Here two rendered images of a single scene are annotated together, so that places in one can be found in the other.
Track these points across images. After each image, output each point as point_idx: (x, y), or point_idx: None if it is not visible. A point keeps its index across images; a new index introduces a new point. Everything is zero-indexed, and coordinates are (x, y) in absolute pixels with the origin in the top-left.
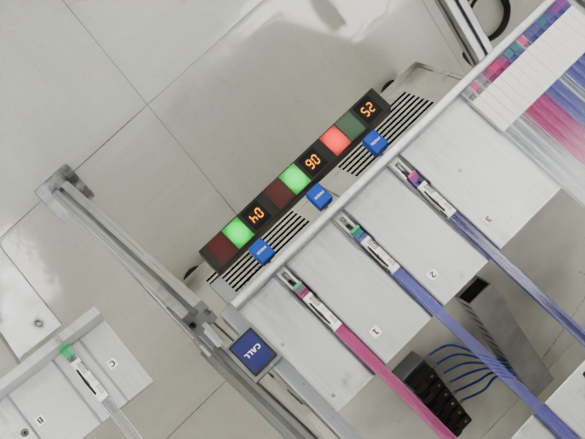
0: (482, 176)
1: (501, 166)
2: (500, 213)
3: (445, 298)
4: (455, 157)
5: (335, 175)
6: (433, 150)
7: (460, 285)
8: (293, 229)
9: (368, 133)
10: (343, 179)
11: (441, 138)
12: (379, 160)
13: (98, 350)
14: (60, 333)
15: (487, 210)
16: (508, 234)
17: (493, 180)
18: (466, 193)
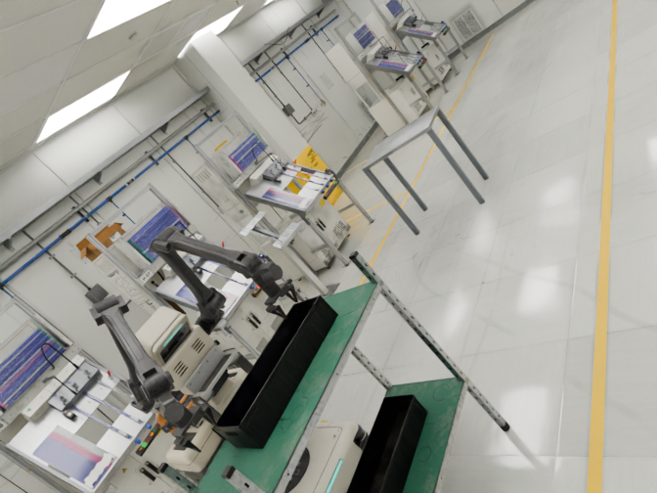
0: (234, 288)
1: (231, 290)
2: (230, 284)
3: (236, 272)
4: (239, 289)
5: (268, 338)
6: (242, 289)
7: (234, 274)
8: (273, 326)
9: (253, 287)
10: (266, 336)
11: (241, 291)
12: (250, 283)
13: (281, 246)
14: (284, 242)
15: (232, 284)
16: (228, 282)
17: (232, 288)
18: (236, 285)
